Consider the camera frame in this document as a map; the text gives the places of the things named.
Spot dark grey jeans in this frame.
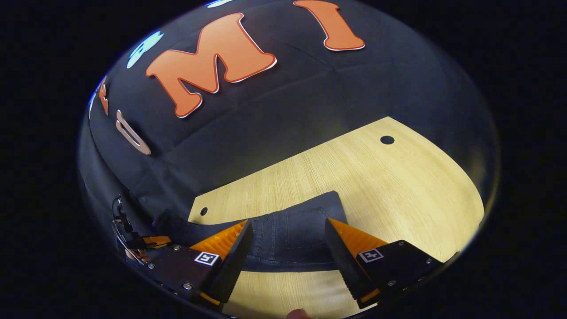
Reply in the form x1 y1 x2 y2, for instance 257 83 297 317
153 191 349 272

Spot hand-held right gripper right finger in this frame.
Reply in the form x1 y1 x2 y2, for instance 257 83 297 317
325 217 443 309

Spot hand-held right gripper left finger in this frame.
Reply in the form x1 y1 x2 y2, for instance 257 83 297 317
146 219 254 308

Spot black backdrop cloth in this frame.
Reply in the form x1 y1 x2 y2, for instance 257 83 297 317
78 0 501 233

